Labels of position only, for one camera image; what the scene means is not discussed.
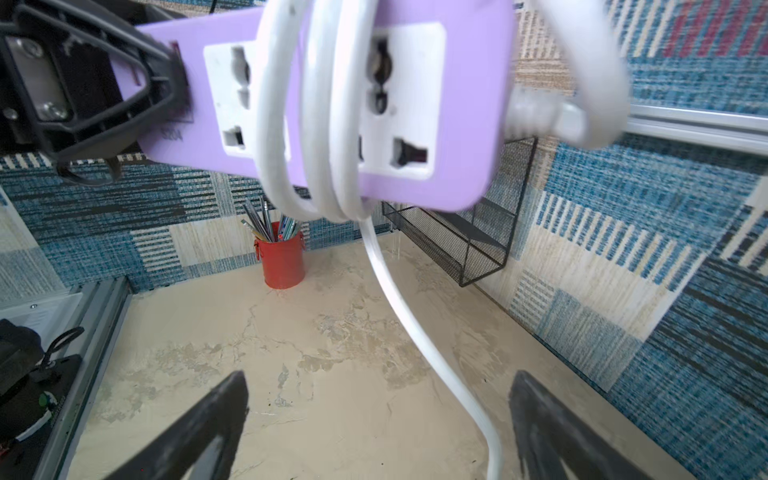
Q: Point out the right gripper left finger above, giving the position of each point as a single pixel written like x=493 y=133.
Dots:
x=201 y=444

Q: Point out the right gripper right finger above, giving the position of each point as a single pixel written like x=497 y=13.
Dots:
x=552 y=441

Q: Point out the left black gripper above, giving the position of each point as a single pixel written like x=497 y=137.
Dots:
x=79 y=81

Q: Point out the purple power strip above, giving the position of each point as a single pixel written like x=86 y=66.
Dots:
x=432 y=103

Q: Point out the red pen cup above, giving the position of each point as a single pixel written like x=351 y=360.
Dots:
x=282 y=261

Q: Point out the pens in red cup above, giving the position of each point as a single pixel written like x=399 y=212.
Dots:
x=259 y=222

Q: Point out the aluminium front rail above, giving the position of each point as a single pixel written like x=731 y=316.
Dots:
x=54 y=352

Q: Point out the black wire shelf rack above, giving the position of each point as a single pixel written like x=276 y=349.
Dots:
x=472 y=244

